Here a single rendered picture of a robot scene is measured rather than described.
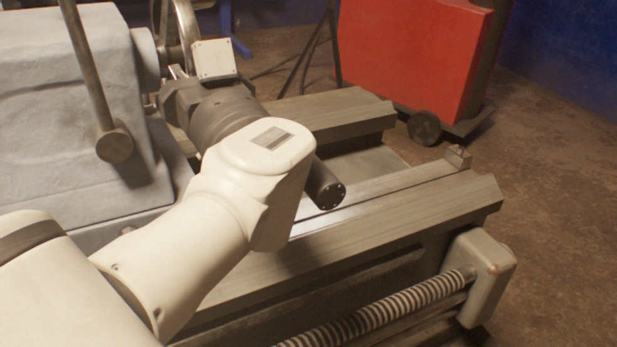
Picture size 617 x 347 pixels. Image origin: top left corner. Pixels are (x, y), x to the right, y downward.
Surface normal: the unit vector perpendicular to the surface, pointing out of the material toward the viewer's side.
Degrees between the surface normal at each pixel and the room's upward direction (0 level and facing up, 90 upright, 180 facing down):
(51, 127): 73
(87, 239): 90
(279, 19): 90
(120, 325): 48
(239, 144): 12
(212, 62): 60
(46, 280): 37
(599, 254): 0
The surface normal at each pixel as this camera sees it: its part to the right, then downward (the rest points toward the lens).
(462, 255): -0.87, 0.23
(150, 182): 0.46, 0.10
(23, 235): 0.71, -0.56
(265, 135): 0.25, -0.83
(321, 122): 0.40, -0.13
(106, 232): 0.48, 0.55
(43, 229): 0.77, -0.63
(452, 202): 0.34, -0.33
